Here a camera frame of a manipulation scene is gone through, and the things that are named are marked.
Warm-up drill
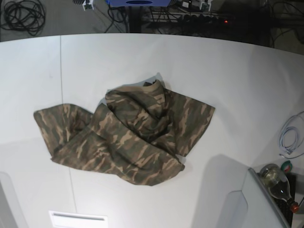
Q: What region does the camouflage t-shirt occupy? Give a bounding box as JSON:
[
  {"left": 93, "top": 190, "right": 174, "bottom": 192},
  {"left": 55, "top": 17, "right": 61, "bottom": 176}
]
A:
[{"left": 33, "top": 80, "right": 215, "bottom": 186}]

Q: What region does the blue box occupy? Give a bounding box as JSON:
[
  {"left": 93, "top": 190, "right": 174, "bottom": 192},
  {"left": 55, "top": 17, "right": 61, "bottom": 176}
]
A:
[{"left": 107, "top": 0, "right": 171, "bottom": 7}]

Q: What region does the clear plastic bottle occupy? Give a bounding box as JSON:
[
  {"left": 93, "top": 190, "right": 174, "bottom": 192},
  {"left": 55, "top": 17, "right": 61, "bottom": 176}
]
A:
[{"left": 259, "top": 164, "right": 299, "bottom": 213}]

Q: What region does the green tape roll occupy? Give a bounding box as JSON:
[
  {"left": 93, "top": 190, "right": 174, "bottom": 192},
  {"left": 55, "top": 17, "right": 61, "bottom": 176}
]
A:
[{"left": 281, "top": 160, "right": 293, "bottom": 173}]

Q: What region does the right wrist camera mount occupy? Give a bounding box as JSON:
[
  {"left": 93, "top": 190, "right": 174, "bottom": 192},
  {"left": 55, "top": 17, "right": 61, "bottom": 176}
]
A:
[{"left": 82, "top": 0, "right": 94, "bottom": 11}]

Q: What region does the white coiled cable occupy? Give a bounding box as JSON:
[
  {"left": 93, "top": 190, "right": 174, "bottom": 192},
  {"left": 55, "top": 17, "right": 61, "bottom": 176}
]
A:
[{"left": 278, "top": 111, "right": 304, "bottom": 158}]

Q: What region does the black coiled cable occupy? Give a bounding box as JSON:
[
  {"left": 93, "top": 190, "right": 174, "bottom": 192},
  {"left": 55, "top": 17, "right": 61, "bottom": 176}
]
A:
[{"left": 0, "top": 0, "right": 47, "bottom": 36}]

